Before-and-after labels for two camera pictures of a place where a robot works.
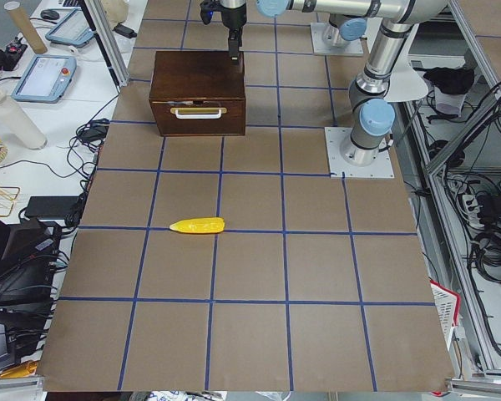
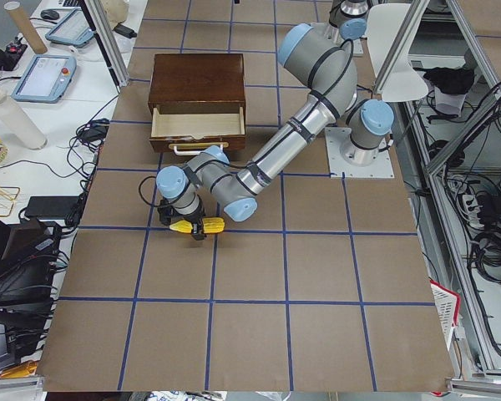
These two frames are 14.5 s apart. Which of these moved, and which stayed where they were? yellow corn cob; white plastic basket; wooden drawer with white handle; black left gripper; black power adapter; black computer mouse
Moved: black left gripper; wooden drawer with white handle
Stayed: black power adapter; black computer mouse; white plastic basket; yellow corn cob
